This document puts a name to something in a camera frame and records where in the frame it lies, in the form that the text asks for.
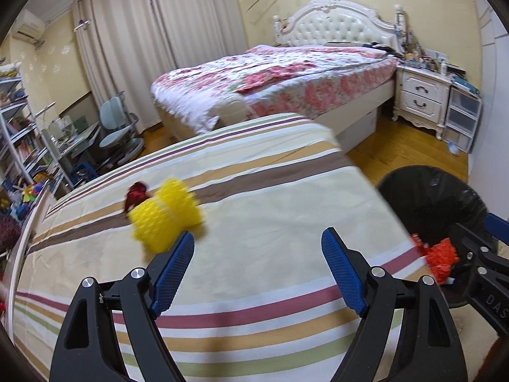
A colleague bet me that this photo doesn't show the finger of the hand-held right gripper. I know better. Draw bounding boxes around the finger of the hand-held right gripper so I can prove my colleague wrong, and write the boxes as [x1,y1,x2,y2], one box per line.
[452,222,499,276]
[484,213,509,248]

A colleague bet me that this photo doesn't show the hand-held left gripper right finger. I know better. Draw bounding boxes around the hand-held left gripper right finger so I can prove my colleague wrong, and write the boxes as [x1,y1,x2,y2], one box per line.
[320,227,467,382]

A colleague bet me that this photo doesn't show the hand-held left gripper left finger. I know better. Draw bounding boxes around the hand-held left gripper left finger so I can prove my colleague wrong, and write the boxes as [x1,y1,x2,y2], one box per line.
[50,230,195,382]

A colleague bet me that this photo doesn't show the orange foam fruit net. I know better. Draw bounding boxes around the orange foam fruit net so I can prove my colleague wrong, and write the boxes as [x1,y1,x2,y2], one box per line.
[414,234,460,287]

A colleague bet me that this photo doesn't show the yellow foam fruit net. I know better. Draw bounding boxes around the yellow foam fruit net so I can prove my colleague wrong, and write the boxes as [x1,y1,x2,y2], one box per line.
[128,178,205,253]

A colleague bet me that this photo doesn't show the bin with black liner bag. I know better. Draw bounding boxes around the bin with black liner bag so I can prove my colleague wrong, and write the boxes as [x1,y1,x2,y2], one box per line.
[376,165,499,309]

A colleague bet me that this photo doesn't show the clear plastic drawer unit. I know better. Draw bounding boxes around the clear plastic drawer unit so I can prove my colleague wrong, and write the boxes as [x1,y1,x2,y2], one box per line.
[443,85,483,155]

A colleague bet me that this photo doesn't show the striped bedsheet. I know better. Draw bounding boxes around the striped bedsheet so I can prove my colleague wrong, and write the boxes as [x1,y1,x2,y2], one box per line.
[12,113,438,382]

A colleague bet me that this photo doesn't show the blue plastic crate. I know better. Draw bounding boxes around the blue plastic crate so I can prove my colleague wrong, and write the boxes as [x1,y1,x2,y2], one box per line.
[72,163,98,184]

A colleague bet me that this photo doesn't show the white carved nightstand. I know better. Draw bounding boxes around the white carved nightstand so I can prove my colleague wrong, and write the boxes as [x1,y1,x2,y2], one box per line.
[392,66,452,140]

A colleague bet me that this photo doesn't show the grey study desk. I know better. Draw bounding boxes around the grey study desk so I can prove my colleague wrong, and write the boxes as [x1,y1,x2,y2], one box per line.
[48,121,102,176]

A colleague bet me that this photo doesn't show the pile of colourful toys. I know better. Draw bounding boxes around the pile of colourful toys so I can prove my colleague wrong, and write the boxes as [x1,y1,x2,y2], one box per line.
[0,179,48,223]

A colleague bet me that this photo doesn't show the grey-blue desk chair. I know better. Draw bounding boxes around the grey-blue desk chair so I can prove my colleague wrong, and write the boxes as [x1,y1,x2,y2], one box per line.
[97,92,144,164]

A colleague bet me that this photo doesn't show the white round pouf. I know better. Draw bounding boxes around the white round pouf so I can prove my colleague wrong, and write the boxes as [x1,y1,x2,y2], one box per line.
[217,91,255,126]

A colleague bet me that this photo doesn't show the cluster of small bottles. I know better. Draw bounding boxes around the cluster of small bottles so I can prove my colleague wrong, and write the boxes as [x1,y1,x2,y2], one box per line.
[398,28,466,76]

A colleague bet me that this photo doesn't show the white desk lamp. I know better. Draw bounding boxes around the white desk lamp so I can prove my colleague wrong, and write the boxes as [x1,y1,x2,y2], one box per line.
[38,101,56,128]

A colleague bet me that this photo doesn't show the floral bedcover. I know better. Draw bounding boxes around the floral bedcover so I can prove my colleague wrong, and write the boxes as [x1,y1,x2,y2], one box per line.
[150,44,399,134]

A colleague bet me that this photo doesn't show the white bookshelf with books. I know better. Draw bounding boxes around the white bookshelf with books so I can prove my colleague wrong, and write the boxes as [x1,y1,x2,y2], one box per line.
[0,61,52,192]

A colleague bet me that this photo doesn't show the cream curtains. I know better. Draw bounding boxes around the cream curtains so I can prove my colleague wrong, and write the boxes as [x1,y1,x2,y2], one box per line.
[72,0,249,134]

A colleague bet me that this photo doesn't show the white air conditioner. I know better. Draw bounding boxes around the white air conditioner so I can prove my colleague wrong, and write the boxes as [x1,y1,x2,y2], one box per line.
[12,10,46,42]

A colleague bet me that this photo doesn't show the white bed frame tufted headboard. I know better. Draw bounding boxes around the white bed frame tufted headboard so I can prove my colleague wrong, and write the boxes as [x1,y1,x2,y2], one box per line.
[153,0,408,144]

